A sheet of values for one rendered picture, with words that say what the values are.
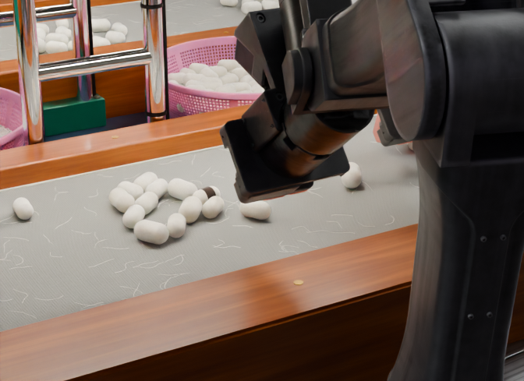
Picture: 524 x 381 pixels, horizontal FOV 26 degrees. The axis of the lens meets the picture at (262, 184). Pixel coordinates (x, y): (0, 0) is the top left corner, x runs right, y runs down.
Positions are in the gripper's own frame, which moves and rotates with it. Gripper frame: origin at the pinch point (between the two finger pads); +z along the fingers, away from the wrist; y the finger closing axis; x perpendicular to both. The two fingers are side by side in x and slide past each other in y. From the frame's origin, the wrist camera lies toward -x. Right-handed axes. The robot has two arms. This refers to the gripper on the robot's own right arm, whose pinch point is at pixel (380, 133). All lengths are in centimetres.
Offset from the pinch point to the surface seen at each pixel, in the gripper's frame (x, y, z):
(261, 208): 7.2, 21.8, -8.0
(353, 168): 4.9, 9.0, -6.2
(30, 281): 8.7, 46.1, -7.5
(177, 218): 6.0, 30.4, -7.1
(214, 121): -8.0, 15.6, 8.3
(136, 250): 8.0, 35.3, -6.7
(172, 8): -44, -7, 55
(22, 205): -0.9, 42.4, 1.1
